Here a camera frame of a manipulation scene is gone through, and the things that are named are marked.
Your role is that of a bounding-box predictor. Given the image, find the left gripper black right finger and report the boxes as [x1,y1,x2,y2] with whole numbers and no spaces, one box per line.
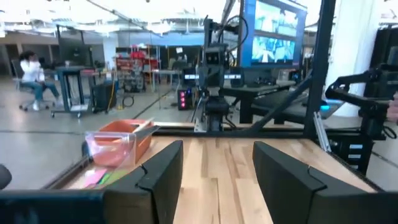
[252,141,326,224]

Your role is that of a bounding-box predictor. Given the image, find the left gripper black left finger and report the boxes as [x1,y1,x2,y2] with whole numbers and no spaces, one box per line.
[103,139,184,224]

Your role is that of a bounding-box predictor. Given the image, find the green silicone spoon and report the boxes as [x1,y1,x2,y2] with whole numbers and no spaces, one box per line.
[98,169,128,187]

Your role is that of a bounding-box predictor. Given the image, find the grey handled knife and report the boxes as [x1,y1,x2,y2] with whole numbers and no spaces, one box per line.
[135,125,161,144]

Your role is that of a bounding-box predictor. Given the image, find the pink silicone spatula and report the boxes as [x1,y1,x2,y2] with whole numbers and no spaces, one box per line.
[83,167,108,189]

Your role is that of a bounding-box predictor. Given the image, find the cream handled knife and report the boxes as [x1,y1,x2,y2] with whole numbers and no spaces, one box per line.
[133,117,155,133]

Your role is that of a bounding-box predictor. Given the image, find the clear plastic bin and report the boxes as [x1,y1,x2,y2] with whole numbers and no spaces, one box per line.
[81,130,137,189]

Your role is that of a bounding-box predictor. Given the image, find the orange plastic bin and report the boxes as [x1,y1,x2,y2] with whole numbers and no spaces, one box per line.
[93,118,155,167]

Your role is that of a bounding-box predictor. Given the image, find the black box white labels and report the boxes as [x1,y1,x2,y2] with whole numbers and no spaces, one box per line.
[329,136,374,175]

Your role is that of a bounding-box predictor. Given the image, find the computer tower red lights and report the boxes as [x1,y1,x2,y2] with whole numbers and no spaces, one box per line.
[177,88,193,111]

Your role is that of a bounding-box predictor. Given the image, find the black desk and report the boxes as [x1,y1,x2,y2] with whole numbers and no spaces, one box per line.
[222,79,297,124]

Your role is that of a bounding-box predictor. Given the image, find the black floor bin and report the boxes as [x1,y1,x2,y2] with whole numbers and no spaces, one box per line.
[91,80,118,113]

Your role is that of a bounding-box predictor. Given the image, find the red storage shelves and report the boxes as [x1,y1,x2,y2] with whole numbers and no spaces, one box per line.
[114,49,160,93]

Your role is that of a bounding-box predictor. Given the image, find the black rolling table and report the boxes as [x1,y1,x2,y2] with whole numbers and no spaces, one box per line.
[50,65,95,119]

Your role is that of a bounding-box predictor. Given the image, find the person's hand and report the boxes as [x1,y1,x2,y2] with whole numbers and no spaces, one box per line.
[386,92,398,123]

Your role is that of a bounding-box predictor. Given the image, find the large blue display screen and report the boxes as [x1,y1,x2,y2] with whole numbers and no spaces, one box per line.
[239,0,308,70]

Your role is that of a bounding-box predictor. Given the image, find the person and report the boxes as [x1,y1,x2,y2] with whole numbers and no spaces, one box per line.
[19,50,62,112]

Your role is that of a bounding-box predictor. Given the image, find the grey office chair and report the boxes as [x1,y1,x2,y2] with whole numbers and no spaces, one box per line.
[11,58,53,112]

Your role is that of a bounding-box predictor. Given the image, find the silver aluminium rail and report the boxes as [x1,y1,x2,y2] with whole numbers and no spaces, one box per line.
[312,111,333,153]

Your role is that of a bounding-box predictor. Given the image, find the black vertical frame post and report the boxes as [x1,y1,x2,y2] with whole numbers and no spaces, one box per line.
[303,0,337,138]

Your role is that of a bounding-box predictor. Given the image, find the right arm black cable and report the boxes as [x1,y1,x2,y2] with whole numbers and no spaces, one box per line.
[217,14,249,54]

